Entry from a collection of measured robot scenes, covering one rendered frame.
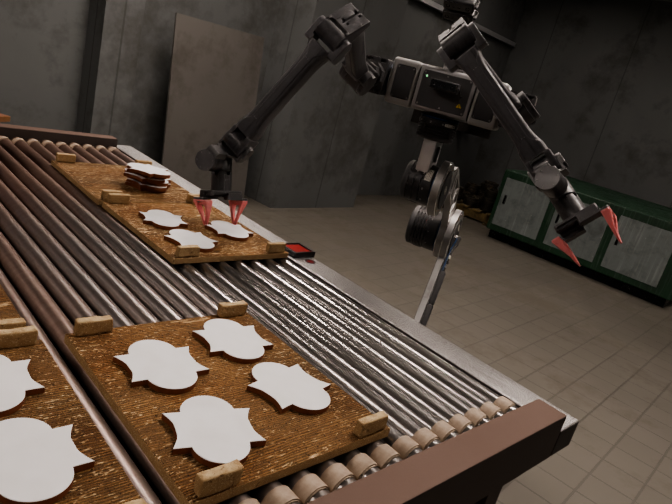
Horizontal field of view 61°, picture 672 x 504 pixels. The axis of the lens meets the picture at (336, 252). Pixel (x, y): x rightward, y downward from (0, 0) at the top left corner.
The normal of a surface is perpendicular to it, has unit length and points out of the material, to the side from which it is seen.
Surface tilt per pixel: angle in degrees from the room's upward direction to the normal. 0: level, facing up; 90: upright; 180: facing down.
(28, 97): 90
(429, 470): 0
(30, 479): 0
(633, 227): 90
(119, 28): 90
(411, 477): 0
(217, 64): 84
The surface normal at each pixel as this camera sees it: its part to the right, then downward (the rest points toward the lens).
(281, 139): -0.65, 0.07
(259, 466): 0.25, -0.92
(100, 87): 0.72, 0.37
